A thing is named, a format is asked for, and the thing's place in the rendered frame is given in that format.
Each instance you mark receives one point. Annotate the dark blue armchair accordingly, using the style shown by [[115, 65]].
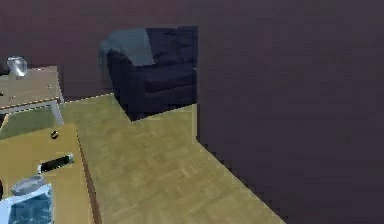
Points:
[[160, 83]]

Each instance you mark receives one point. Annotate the teal blanket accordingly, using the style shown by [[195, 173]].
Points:
[[133, 46]]

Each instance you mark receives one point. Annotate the small black round object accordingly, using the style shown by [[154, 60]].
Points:
[[54, 134]]

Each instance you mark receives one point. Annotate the black remote control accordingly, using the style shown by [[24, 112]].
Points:
[[55, 163]]

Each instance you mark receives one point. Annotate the yellow wooden table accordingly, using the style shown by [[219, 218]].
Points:
[[63, 193]]

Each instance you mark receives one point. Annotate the brown side table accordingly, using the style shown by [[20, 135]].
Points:
[[30, 87]]

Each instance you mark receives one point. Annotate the grey flat dish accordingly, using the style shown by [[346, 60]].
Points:
[[27, 185]]

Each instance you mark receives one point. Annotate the clear glass vase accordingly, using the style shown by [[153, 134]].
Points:
[[17, 66]]

